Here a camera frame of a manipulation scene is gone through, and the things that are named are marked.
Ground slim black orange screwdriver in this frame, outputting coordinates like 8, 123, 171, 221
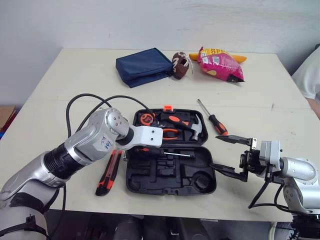
131, 146, 195, 159

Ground claw hammer black orange handle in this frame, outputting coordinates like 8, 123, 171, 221
159, 111, 205, 142

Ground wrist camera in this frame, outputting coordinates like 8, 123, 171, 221
258, 139, 283, 172
129, 125, 164, 151

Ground thick orange black screwdriver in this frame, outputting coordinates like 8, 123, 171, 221
196, 98, 229, 137

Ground person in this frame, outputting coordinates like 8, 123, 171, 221
291, 43, 320, 111

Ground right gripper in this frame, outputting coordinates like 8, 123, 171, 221
209, 134, 266, 183

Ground black cable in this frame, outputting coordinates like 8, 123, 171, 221
247, 171, 294, 213
46, 93, 153, 213

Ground black tool case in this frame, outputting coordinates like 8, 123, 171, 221
123, 104, 217, 197

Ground cardboard box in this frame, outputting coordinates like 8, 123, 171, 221
0, 104, 17, 132

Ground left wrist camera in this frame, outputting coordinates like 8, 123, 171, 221
129, 125, 164, 151

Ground white cable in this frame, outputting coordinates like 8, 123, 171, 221
268, 220, 279, 240

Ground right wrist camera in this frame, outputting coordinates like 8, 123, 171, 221
258, 139, 283, 172

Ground navy blue fabric pouch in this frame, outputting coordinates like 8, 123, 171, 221
115, 47, 175, 89

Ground orange handled pliers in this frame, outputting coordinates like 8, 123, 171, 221
161, 126, 180, 141

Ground orange black tape measure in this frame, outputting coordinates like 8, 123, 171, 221
140, 113, 155, 125

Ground pink snack pack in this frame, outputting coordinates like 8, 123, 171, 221
197, 46, 247, 84

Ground robot body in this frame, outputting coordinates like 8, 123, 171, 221
42, 209, 277, 240

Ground orange black utility knife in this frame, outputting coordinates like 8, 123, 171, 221
95, 149, 124, 197

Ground brown plush toy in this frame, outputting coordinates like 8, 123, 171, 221
171, 50, 194, 80

